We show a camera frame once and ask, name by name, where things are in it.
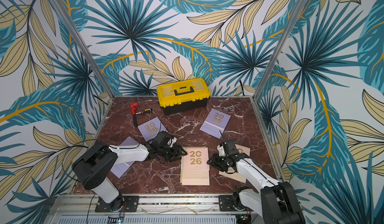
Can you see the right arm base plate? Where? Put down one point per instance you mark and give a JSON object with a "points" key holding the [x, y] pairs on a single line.
{"points": [[229, 203]]}

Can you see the aluminium front rail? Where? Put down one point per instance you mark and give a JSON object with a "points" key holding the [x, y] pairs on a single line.
{"points": [[152, 209]]}

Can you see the green calendar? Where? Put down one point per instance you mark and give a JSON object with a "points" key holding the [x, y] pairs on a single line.
{"points": [[181, 175]]}

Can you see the purple calendar front left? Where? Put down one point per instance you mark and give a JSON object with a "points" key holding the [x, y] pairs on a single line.
{"points": [[119, 169]]}

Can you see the yellow black toolbox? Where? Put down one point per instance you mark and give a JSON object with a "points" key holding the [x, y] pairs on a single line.
{"points": [[182, 96]]}

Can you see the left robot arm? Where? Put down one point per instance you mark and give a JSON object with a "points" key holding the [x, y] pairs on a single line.
{"points": [[94, 165]]}

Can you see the purple calendar back left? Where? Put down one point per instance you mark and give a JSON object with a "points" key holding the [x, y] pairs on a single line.
{"points": [[150, 129]]}

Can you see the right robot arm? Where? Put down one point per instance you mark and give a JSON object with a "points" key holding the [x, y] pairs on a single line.
{"points": [[276, 202]]}

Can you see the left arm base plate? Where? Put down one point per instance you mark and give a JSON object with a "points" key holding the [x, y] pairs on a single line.
{"points": [[127, 204]]}

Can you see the red clamp tool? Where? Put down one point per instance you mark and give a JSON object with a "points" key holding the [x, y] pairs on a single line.
{"points": [[134, 107]]}

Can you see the yellow black screwdriver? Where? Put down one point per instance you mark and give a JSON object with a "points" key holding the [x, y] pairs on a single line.
{"points": [[146, 111]]}

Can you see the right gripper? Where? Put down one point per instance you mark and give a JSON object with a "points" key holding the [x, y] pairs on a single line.
{"points": [[220, 161]]}

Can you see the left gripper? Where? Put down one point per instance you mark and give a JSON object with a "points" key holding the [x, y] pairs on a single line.
{"points": [[177, 153]]}

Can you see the purple calendar back right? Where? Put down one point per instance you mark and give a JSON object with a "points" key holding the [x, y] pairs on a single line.
{"points": [[215, 123]]}

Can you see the purple calendar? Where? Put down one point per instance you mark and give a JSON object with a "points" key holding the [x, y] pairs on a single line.
{"points": [[150, 129], [119, 169], [215, 123]]}

